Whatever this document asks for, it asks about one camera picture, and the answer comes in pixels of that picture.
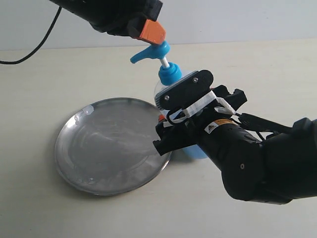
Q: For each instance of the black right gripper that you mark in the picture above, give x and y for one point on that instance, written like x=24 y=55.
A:
x=205 y=122

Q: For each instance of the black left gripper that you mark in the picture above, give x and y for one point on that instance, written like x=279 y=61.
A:
x=135 y=18

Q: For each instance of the blue soap pump bottle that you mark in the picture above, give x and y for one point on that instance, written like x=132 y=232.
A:
x=168 y=73

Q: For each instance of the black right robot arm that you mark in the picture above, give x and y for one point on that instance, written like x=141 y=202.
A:
x=259 y=160

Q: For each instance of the round stainless steel plate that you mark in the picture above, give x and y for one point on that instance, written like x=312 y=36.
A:
x=106 y=148

